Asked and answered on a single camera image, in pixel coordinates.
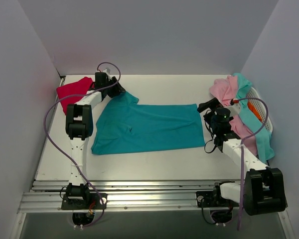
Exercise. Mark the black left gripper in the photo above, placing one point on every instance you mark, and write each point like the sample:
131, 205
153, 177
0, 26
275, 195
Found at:
117, 89

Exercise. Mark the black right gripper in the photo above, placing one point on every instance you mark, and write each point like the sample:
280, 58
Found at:
210, 118

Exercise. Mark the teal t shirt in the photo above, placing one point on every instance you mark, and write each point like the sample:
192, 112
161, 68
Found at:
125, 126

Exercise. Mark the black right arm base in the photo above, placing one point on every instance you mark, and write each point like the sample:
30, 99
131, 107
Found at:
208, 199

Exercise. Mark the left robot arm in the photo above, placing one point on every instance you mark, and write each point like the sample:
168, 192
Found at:
79, 127

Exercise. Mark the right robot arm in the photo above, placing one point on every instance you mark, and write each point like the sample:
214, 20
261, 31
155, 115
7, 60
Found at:
261, 189

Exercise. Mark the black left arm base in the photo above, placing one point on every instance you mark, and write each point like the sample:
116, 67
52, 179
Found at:
78, 203

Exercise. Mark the pink t shirt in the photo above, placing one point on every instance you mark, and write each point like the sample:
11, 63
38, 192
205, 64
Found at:
225, 90

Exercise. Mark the orange garment in basket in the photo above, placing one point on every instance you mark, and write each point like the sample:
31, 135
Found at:
254, 111

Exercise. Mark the folded red t shirt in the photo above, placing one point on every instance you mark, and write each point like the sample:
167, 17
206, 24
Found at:
80, 87

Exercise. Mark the light turquoise t shirt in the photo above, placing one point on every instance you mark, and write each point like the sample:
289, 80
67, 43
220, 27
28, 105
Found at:
258, 144

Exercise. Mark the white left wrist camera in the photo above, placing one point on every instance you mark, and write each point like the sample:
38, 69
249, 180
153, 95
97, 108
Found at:
106, 76

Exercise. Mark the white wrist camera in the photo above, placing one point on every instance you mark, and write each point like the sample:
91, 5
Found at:
235, 106
106, 76

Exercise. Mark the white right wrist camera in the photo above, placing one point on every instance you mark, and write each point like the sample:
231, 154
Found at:
235, 106

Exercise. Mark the aluminium mounting rail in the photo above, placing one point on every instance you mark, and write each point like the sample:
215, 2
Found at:
120, 196

